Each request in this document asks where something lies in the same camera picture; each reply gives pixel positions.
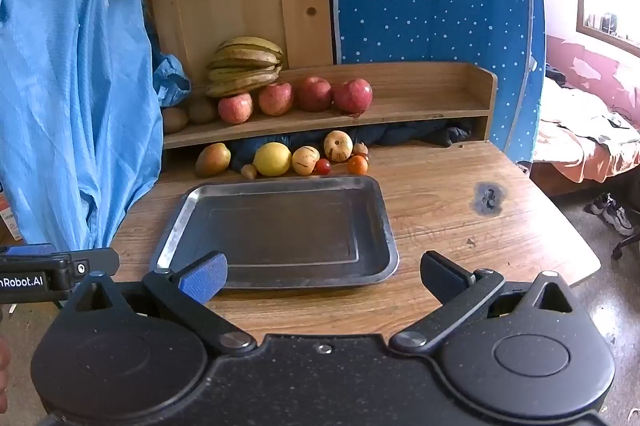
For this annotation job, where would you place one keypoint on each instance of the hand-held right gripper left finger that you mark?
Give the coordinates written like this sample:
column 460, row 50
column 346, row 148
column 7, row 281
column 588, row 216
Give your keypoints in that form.
column 206, row 277

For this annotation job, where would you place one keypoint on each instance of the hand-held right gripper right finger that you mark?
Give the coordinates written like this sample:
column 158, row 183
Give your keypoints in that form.
column 444, row 273

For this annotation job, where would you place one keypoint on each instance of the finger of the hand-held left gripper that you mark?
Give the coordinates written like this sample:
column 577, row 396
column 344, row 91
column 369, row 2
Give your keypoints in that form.
column 95, row 262

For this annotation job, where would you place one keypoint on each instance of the metal tray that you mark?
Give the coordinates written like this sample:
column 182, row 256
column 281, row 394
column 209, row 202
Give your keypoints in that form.
column 280, row 226

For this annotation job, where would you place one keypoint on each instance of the small brown fruit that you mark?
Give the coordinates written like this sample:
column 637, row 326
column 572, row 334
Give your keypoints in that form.
column 360, row 148
column 248, row 172

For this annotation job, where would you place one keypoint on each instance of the large yellow lemon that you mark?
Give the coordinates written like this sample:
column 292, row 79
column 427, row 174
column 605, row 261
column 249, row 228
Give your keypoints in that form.
column 272, row 159

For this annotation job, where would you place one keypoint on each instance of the small orange tangerine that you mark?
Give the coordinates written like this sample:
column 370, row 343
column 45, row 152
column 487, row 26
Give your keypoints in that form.
column 357, row 164

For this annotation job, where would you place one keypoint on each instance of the striped pepino melon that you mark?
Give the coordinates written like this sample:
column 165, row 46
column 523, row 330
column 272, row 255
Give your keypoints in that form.
column 338, row 145
column 305, row 159

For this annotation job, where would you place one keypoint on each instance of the red cherry tomato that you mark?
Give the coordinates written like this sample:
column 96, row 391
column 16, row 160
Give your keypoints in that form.
column 323, row 166

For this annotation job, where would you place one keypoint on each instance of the white red carton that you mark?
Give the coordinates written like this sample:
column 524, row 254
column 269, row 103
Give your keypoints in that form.
column 10, row 216

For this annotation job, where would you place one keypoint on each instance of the dark blue jacket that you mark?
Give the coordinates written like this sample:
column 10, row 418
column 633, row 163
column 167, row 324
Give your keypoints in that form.
column 410, row 135

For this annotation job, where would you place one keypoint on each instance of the light blue cloth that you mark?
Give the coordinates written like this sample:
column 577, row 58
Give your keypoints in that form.
column 75, row 105

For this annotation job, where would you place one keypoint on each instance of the grey sneaker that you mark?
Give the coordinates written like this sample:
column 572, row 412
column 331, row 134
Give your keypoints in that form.
column 620, row 220
column 600, row 203

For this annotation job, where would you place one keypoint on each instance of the red apple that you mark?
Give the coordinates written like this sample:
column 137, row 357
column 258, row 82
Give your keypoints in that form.
column 235, row 107
column 353, row 95
column 315, row 93
column 275, row 98

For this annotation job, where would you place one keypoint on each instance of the wooden shelf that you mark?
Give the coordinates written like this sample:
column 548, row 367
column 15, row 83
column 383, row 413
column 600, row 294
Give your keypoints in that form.
column 425, row 90

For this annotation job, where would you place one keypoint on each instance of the black chair base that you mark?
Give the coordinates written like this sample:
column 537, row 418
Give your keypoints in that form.
column 627, row 248

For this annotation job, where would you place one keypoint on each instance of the bed with orange sheet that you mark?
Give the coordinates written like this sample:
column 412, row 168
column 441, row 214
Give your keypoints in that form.
column 575, row 140

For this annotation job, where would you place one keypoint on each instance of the blue plastic bag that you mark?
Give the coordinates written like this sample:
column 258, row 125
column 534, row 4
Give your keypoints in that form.
column 172, row 80

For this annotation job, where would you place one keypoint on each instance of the bunch of yellow bananas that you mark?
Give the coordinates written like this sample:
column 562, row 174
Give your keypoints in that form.
column 245, row 55

